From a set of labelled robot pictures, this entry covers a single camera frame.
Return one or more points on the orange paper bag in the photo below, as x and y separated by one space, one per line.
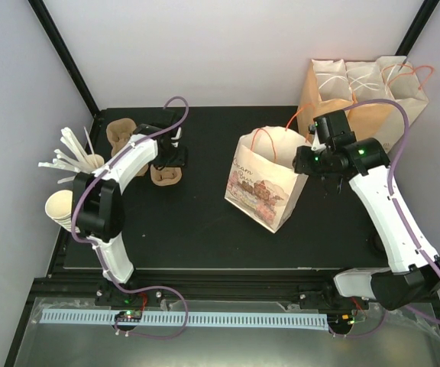
326 89
367 83

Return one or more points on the left orange paper bag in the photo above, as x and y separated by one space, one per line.
326 89

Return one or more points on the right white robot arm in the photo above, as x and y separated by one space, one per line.
413 270

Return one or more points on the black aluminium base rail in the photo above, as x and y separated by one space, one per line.
308 289

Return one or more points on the right black frame post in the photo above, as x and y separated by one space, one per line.
416 27

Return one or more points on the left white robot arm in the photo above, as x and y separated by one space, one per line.
98 213

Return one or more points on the stack of white paper cups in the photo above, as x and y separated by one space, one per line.
59 208

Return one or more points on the middle orange paper bag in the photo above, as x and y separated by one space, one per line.
367 83

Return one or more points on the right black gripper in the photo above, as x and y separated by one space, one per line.
302 163

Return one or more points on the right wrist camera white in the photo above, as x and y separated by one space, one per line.
317 146

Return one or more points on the left black frame post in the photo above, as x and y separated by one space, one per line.
51 30

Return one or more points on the black frame post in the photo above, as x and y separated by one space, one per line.
416 27
51 30

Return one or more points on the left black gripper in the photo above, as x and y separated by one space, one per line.
181 160

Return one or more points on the printed Cream Bear paper bag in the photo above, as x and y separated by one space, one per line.
262 182

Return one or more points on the white bag orange handles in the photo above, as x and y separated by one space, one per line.
406 83

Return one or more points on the light blue cable duct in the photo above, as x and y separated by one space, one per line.
296 321

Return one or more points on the back-left pulp cup carrier stack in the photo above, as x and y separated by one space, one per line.
119 132

